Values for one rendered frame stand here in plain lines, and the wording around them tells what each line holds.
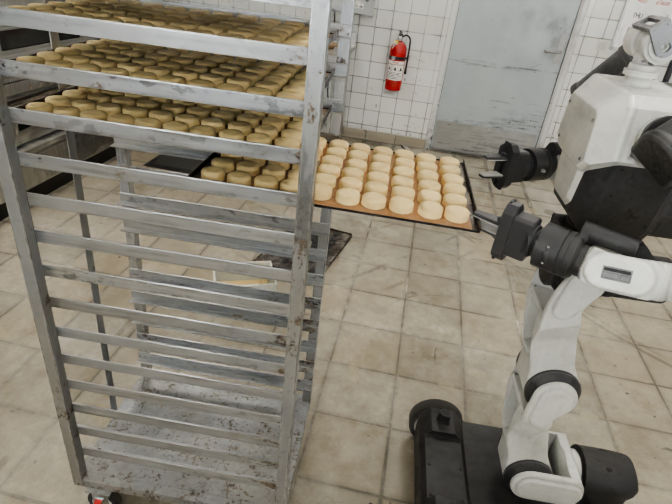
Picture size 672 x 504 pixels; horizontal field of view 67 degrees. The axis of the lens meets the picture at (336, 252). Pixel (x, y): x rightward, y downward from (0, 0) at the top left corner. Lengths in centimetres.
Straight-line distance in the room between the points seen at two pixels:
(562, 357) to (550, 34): 401
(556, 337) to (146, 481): 124
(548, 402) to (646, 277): 60
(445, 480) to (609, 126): 116
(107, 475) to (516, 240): 136
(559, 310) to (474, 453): 76
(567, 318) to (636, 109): 50
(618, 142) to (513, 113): 416
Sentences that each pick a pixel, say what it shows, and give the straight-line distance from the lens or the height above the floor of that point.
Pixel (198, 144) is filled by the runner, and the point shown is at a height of 123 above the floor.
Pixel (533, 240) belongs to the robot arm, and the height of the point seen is 114.
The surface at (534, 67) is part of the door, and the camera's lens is 518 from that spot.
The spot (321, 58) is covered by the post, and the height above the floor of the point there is 142.
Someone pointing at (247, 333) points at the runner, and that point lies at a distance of 122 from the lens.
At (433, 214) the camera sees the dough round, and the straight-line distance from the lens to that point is 103.
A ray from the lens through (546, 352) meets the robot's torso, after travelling 143.
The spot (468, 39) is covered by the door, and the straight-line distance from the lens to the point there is 508.
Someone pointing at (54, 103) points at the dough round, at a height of 124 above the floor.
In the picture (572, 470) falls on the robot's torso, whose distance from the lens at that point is 177.
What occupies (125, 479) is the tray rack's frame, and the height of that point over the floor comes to 15.
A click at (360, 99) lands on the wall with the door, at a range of 518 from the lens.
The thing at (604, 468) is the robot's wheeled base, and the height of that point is 35.
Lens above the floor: 156
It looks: 30 degrees down
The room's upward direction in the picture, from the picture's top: 7 degrees clockwise
